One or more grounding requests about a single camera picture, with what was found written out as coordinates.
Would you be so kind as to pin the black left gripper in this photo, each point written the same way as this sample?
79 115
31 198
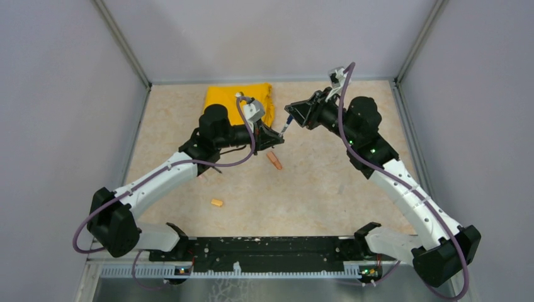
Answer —
265 136

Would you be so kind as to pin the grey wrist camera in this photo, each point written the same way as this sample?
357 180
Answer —
253 111
337 77

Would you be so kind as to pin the orange highlighter pen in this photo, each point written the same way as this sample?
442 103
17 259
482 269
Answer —
274 160

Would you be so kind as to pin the orange highlighter cap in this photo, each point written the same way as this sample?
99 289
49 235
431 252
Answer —
217 202

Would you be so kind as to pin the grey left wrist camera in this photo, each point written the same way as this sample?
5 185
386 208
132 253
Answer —
253 111

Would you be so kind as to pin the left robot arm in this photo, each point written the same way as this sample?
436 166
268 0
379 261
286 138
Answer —
113 214

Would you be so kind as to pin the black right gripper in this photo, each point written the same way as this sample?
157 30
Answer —
300 110

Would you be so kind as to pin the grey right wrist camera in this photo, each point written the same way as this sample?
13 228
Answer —
337 77

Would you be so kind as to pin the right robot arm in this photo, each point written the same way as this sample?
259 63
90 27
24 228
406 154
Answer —
440 247

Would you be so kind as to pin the yellow folded shirt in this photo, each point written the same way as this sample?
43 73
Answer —
226 96

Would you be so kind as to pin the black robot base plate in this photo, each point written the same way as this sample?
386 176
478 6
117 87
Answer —
336 257

